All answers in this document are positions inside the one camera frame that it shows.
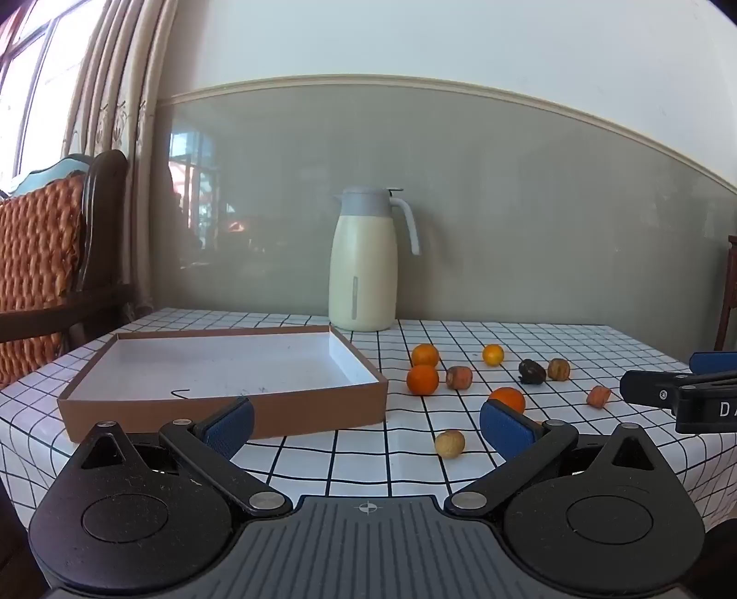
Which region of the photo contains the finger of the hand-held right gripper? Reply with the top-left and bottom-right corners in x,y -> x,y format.
689,351 -> 737,375
620,370 -> 737,407

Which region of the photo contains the wooden furniture piece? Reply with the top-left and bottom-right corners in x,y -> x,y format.
714,235 -> 737,352

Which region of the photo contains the cream thermos jug grey lid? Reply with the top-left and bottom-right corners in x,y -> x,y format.
328,186 -> 421,333

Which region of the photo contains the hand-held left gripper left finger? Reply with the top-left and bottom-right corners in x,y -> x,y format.
69,396 -> 292,516

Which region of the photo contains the red-framed window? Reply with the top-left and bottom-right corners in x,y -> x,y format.
0,0 -> 110,191

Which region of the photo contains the white black-grid tablecloth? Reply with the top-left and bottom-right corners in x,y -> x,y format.
0,308 -> 737,534

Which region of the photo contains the small yellowish round fruit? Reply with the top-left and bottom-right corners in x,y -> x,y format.
434,429 -> 466,460

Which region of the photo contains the beige embroidered curtain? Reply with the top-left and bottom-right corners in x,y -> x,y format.
60,0 -> 179,323

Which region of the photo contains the woven orange wooden chair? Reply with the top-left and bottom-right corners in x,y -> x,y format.
0,150 -> 139,393

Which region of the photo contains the shallow brown cardboard box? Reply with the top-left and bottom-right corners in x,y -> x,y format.
56,324 -> 389,444

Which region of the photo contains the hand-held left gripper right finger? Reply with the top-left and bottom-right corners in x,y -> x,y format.
445,399 -> 669,515

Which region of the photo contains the orange woven sofa cushion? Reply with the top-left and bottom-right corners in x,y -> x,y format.
0,173 -> 87,387

